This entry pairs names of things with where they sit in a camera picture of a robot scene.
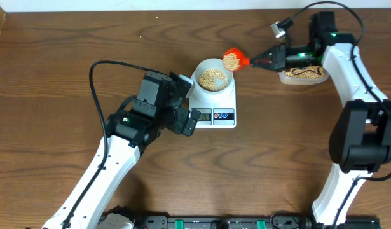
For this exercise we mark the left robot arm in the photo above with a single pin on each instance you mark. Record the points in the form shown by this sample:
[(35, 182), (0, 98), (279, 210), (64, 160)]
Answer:
[(127, 134)]

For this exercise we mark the light grey round bowl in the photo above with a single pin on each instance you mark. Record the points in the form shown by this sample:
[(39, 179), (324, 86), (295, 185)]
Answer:
[(213, 63)]

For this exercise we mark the clear plastic soybean container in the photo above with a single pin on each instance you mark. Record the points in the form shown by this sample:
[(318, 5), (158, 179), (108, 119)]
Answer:
[(304, 76)]

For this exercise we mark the soybeans in bowl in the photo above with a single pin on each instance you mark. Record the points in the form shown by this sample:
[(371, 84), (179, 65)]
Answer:
[(213, 80)]

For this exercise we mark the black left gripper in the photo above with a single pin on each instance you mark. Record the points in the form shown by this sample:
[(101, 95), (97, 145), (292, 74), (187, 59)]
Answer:
[(177, 126)]

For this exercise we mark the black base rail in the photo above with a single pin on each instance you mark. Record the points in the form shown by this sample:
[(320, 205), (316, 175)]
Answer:
[(120, 218)]

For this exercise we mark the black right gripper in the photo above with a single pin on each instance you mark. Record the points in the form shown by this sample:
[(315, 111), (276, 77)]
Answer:
[(270, 51)]

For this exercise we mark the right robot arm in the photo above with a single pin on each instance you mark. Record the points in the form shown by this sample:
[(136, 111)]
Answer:
[(360, 142)]

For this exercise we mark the white digital kitchen scale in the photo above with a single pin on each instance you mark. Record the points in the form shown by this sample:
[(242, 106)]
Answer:
[(215, 112)]

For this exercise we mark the red plastic measuring scoop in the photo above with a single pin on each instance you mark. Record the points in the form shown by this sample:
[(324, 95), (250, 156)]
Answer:
[(234, 60)]

